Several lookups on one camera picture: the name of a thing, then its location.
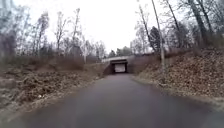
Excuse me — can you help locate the concrete underpass bridge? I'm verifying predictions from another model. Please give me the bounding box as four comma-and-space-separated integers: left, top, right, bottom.
101, 55, 137, 75

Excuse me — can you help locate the grey asphalt path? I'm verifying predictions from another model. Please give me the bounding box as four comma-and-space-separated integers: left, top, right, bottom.
0, 72, 224, 128

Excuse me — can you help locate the pale lamp pole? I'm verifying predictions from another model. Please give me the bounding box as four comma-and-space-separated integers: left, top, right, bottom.
150, 0, 167, 72

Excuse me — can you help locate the row of bare trees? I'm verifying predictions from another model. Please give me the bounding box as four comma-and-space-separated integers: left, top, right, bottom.
129, 0, 224, 56
0, 0, 108, 66

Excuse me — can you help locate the leaf-covered brown embankment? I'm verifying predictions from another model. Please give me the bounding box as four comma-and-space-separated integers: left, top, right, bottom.
0, 56, 111, 124
128, 46, 224, 113

